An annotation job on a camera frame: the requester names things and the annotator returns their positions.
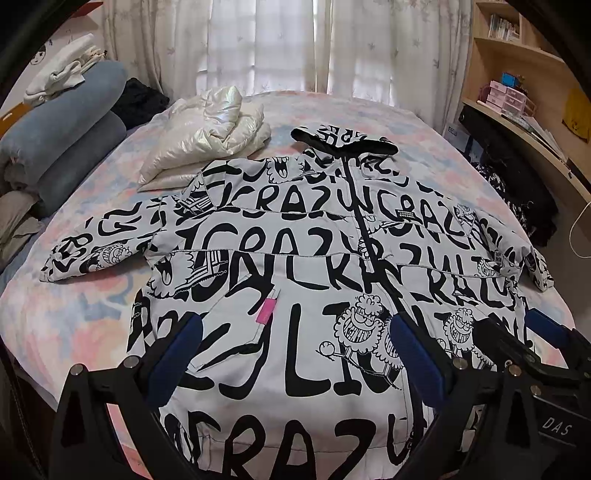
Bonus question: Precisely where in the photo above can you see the white black graffiti print jacket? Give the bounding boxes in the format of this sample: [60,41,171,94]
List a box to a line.
[40,125,553,479]

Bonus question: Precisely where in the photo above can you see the white folded clothes on blanket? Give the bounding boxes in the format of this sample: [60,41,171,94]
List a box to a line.
[23,33,105,107]

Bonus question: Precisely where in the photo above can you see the yellow envelope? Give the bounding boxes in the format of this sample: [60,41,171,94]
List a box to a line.
[562,86,591,143]

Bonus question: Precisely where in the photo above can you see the grey cloth at bedside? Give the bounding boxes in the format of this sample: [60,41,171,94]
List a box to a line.
[0,190,44,270]

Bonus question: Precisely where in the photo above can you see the pink drawer organizer box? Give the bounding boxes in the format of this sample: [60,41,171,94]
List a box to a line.
[483,80,536,116]

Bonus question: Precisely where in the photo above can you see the wooden desk shelf unit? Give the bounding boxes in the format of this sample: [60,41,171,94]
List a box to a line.
[459,0,591,232]

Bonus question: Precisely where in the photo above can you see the white sheer curtain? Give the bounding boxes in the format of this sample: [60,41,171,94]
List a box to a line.
[102,0,473,130]

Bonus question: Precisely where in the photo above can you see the rolled blue-grey blanket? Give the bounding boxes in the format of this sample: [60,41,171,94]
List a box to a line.
[1,60,127,216]

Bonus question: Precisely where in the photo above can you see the cream puffer jacket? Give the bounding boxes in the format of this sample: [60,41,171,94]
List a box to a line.
[137,86,271,192]

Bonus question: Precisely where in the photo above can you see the black garment by bed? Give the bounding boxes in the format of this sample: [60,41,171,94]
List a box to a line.
[111,78,170,130]

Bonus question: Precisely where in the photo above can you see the white cable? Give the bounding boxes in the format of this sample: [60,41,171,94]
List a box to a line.
[567,197,591,260]

